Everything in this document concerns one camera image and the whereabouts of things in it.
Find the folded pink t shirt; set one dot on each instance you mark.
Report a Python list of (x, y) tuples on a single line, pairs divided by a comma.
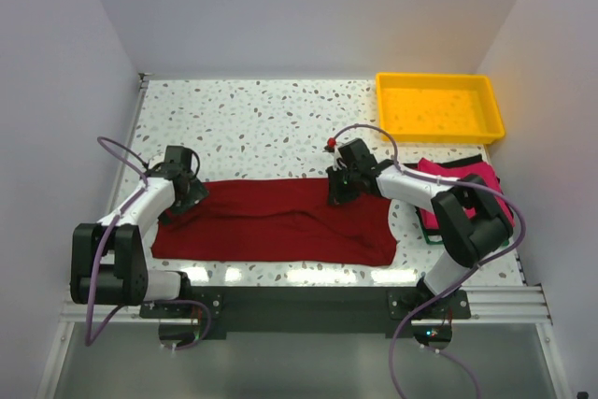
[(481, 172)]

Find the folded green t shirt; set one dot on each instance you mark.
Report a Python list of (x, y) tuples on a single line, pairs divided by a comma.
[(432, 236)]

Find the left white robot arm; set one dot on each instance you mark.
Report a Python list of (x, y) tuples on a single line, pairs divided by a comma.
[(108, 261)]

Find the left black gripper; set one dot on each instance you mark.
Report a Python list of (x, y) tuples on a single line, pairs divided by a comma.
[(195, 193)]

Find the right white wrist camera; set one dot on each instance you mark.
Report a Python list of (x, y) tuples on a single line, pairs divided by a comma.
[(331, 147)]

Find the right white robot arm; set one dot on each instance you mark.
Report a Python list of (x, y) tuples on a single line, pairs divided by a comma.
[(471, 222)]

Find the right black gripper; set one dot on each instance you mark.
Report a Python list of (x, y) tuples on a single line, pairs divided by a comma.
[(335, 195)]

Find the yellow plastic tray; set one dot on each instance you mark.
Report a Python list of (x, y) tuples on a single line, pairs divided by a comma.
[(438, 108)]

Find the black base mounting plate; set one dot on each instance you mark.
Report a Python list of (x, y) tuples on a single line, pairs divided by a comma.
[(216, 312)]

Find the dark red t shirt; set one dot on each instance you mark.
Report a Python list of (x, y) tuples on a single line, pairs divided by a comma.
[(278, 220)]

